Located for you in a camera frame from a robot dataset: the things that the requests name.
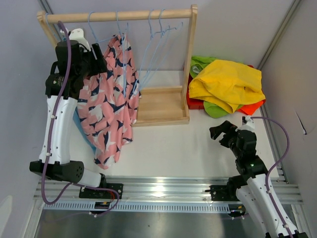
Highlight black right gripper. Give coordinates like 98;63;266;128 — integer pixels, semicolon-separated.
209;120;241;158

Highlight pink patterned shorts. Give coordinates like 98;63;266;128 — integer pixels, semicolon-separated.
77;35;139;169

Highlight yellow shorts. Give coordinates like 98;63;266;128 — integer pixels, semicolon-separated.
188;59;265;114

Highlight blue hanger of pink shorts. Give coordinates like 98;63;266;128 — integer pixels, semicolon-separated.
87;11;116;44

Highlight green shorts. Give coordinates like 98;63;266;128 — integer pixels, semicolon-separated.
190;56;229;118

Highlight blue hanger of yellow shorts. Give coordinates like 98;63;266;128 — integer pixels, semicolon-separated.
139;8;172;91

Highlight blue hanger of green shorts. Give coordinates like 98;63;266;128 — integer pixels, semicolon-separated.
139;8;183;88

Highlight orange shorts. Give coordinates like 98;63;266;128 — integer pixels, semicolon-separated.
234;62;266;116

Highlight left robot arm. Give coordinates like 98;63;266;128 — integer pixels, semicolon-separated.
29;40;107;198

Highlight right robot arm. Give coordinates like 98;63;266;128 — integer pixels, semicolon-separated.
206;117;307;238

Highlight light blue shorts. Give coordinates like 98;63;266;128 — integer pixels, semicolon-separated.
61;34;97;154

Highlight red plastic tray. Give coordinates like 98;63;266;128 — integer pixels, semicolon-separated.
186;64;258;110

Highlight wooden clothes rack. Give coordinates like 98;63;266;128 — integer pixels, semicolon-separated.
37;4;198;126

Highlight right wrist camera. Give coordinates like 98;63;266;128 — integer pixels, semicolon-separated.
236;116;255;132

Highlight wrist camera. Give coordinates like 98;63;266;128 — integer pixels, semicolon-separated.
236;116;255;132
55;28;91;55

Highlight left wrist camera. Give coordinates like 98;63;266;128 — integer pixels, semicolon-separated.
55;28;91;55

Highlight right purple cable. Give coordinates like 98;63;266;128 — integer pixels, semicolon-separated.
250;116;295;238

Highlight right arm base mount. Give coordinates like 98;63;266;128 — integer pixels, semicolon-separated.
205;185;238;201

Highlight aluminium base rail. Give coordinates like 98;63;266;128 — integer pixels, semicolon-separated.
45;177;303;204

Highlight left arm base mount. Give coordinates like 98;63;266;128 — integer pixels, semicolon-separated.
79;183;124;200

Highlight slotted cable duct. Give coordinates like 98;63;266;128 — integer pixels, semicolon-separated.
44;201;230;214

